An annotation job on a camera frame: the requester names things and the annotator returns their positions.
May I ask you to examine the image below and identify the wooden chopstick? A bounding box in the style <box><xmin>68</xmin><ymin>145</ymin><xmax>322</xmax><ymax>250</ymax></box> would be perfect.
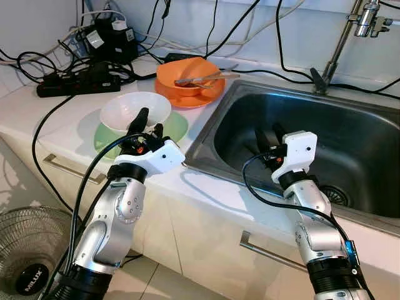
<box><xmin>182</xmin><ymin>72</ymin><xmax>242</xmax><ymax>85</ymax></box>
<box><xmin>181</xmin><ymin>70</ymin><xmax>241</xmax><ymax>83</ymax></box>

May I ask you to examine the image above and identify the metal sink drain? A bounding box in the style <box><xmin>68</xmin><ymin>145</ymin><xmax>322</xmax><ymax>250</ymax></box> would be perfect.
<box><xmin>322</xmin><ymin>184</ymin><xmax>351</xmax><ymax>207</ymax></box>

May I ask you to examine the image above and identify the light green plate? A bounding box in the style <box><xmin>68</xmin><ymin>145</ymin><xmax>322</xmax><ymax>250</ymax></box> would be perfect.
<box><xmin>94</xmin><ymin>111</ymin><xmax>189</xmax><ymax>160</ymax></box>

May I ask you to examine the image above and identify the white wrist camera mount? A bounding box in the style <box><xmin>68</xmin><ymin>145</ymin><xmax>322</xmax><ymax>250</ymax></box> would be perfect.
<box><xmin>122</xmin><ymin>139</ymin><xmax>186</xmax><ymax>177</ymax></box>
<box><xmin>272</xmin><ymin>130</ymin><xmax>318</xmax><ymax>183</ymax></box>

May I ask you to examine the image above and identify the metal spoon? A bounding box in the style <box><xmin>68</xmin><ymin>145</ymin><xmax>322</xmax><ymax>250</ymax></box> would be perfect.
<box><xmin>174</xmin><ymin>67</ymin><xmax>229</xmax><ymax>87</ymax></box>

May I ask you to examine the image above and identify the black power adapter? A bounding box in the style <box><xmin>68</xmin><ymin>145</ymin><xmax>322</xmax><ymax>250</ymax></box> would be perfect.
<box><xmin>83</xmin><ymin>17</ymin><xmax>139</xmax><ymax>64</ymax></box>

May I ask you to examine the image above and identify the metal drawer handle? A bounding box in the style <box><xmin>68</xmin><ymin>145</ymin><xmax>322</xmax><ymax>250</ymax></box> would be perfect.
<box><xmin>44</xmin><ymin>153</ymin><xmax>108</xmax><ymax>186</ymax></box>
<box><xmin>239</xmin><ymin>230</ymin><xmax>308</xmax><ymax>273</ymax></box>

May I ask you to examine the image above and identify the metal faucet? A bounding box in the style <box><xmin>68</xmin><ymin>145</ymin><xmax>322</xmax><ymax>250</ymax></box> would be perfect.
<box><xmin>311</xmin><ymin>0</ymin><xmax>398</xmax><ymax>94</ymax></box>

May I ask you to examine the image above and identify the white bowl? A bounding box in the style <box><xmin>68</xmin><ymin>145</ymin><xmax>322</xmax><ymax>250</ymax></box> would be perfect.
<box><xmin>100</xmin><ymin>92</ymin><xmax>173</xmax><ymax>135</ymax></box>

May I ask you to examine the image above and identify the white kitchen cabinet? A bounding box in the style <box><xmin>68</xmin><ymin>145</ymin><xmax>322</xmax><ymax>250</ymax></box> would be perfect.
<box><xmin>0</xmin><ymin>134</ymin><xmax>400</xmax><ymax>300</ymax></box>

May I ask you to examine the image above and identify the black power cord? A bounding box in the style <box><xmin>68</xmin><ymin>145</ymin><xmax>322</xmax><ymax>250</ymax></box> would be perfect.
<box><xmin>31</xmin><ymin>92</ymin><xmax>79</xmax><ymax>213</ymax></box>

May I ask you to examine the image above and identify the black wall cable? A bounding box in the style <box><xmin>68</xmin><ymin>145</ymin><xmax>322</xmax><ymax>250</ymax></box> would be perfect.
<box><xmin>275</xmin><ymin>0</ymin><xmax>319</xmax><ymax>82</ymax></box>
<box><xmin>200</xmin><ymin>0</ymin><xmax>263</xmax><ymax>60</ymax></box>

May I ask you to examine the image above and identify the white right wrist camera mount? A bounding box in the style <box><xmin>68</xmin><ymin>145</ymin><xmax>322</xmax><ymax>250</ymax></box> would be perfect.
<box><xmin>272</xmin><ymin>130</ymin><xmax>318</xmax><ymax>183</ymax></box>

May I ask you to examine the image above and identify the black power strip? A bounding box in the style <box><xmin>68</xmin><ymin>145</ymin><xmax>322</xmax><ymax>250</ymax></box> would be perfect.
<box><xmin>36</xmin><ymin>62</ymin><xmax>123</xmax><ymax>98</ymax></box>

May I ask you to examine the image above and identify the orange bowl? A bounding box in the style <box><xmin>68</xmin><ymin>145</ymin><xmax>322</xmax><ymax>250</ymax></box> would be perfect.
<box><xmin>156</xmin><ymin>56</ymin><xmax>221</xmax><ymax>98</ymax></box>

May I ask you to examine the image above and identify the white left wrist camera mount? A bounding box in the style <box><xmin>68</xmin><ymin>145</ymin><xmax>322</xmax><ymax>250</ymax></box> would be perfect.
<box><xmin>122</xmin><ymin>139</ymin><xmax>186</xmax><ymax>177</ymax></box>

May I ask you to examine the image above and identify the orange plate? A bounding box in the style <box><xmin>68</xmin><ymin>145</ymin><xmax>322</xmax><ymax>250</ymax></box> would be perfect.
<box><xmin>154</xmin><ymin>75</ymin><xmax>227</xmax><ymax>109</ymax></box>

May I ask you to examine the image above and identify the stainless steel sink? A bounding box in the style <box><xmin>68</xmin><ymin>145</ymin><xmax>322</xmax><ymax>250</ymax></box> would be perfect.
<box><xmin>184</xmin><ymin>78</ymin><xmax>400</xmax><ymax>237</ymax></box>

